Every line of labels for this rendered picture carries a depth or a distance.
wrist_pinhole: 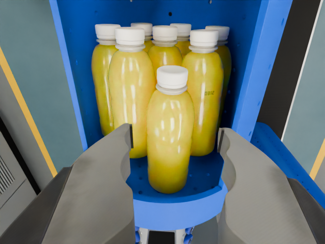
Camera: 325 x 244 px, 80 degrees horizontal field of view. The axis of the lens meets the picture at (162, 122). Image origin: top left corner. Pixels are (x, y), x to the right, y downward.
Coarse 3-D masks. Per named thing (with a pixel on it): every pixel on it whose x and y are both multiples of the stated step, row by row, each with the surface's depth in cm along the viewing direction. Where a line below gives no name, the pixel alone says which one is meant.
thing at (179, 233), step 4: (140, 228) 80; (144, 232) 81; (176, 232) 80; (180, 232) 80; (184, 232) 80; (144, 236) 82; (180, 236) 81; (140, 240) 84; (144, 240) 84; (180, 240) 82
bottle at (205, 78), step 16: (192, 48) 27; (208, 48) 26; (192, 64) 27; (208, 64) 26; (192, 80) 27; (208, 80) 27; (192, 96) 28; (208, 96) 28; (208, 112) 29; (208, 128) 31; (192, 144) 32; (208, 144) 33
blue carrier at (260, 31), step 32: (64, 0) 25; (96, 0) 32; (128, 0) 36; (160, 0) 37; (192, 0) 36; (224, 0) 34; (256, 0) 29; (288, 0) 18; (64, 32) 24; (256, 32) 17; (64, 64) 26; (256, 64) 18; (256, 96) 21; (96, 128) 38; (192, 160) 39; (192, 192) 33; (224, 192) 28; (160, 224) 27; (192, 224) 28
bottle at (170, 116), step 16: (160, 96) 25; (176, 96) 24; (160, 112) 24; (176, 112) 24; (192, 112) 26; (160, 128) 25; (176, 128) 25; (192, 128) 27; (160, 144) 27; (176, 144) 26; (160, 160) 28; (176, 160) 28; (160, 176) 30; (176, 176) 30; (160, 192) 32
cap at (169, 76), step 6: (162, 66) 25; (168, 66) 25; (174, 66) 25; (180, 66) 25; (162, 72) 23; (168, 72) 23; (174, 72) 23; (180, 72) 23; (186, 72) 24; (162, 78) 23; (168, 78) 23; (174, 78) 23; (180, 78) 23; (186, 78) 24; (162, 84) 24; (168, 84) 24; (174, 84) 23; (180, 84) 24
